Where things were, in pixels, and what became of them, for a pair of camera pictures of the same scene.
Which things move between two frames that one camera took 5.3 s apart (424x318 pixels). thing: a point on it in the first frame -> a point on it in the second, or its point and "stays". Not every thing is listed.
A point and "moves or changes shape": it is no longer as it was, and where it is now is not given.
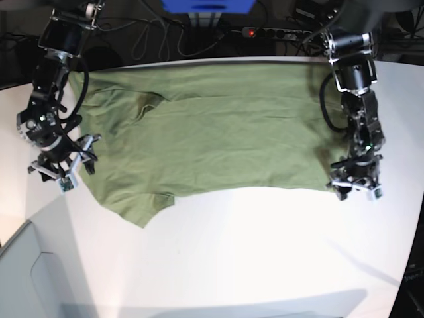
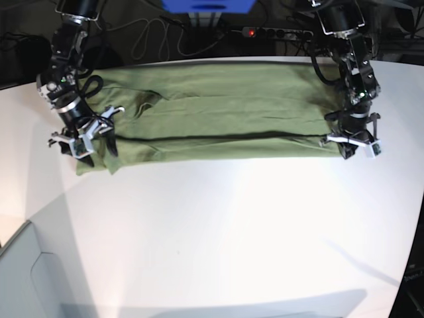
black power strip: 252,32 stays
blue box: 219,6 stays
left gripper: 62,159 -> 81,126
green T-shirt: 152,132 moves or changes shape
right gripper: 360,171 -> 358,128
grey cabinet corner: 32,282 stays
